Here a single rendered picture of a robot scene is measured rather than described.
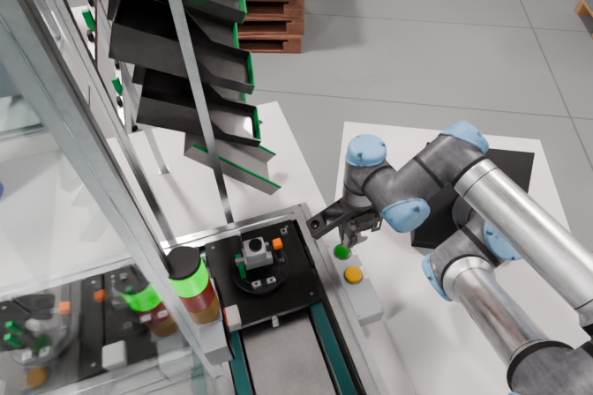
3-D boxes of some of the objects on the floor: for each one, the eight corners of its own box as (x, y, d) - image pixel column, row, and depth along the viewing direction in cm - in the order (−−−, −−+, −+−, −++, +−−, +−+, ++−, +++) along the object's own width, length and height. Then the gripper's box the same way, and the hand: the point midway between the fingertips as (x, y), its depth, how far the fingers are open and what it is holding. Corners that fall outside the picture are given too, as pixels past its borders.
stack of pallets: (308, 3, 392) (309, -109, 323) (306, 54, 335) (307, -68, 265) (178, 2, 397) (151, -107, 328) (153, 52, 339) (115, -68, 270)
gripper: (389, 204, 85) (376, 254, 101) (371, 174, 90) (361, 226, 107) (352, 215, 83) (344, 264, 99) (335, 183, 89) (331, 234, 105)
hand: (343, 245), depth 101 cm, fingers closed
